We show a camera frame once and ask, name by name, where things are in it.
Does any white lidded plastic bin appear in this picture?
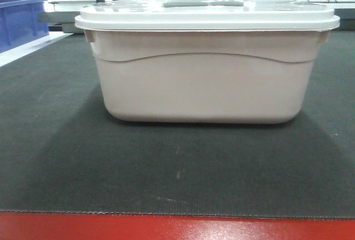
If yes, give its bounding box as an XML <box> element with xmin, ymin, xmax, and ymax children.
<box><xmin>75</xmin><ymin>0</ymin><xmax>340</xmax><ymax>124</ymax></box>

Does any dark grey table mat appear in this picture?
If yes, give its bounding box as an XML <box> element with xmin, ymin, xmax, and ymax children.
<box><xmin>1</xmin><ymin>31</ymin><xmax>354</xmax><ymax>218</ymax></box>

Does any blue plastic crate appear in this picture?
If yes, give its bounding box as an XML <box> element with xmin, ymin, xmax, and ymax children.
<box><xmin>1</xmin><ymin>0</ymin><xmax>49</xmax><ymax>53</ymax></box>

